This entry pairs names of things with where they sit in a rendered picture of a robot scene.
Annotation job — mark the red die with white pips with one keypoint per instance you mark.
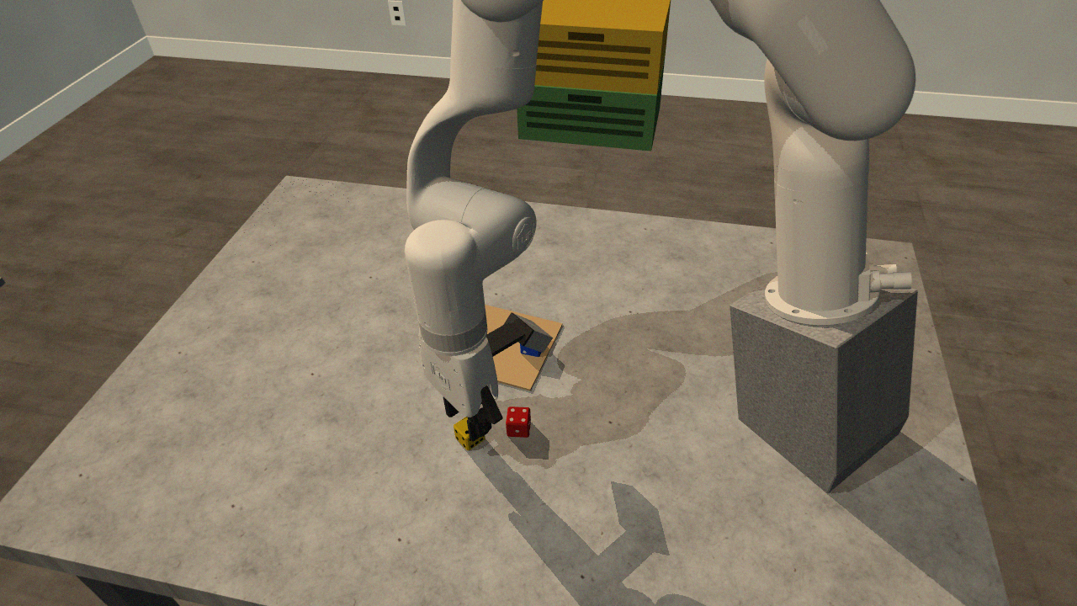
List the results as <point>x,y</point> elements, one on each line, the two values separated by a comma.
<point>518,422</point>

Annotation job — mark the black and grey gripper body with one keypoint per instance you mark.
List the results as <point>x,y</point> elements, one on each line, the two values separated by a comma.
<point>460,376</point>

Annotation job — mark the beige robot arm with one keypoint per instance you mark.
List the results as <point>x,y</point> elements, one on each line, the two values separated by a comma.
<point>844,61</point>

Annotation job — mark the tan flat mat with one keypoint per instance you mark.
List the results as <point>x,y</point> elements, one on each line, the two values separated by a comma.
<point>512,367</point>

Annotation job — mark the yellow die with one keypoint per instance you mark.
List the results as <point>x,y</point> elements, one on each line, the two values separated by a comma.
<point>462,434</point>

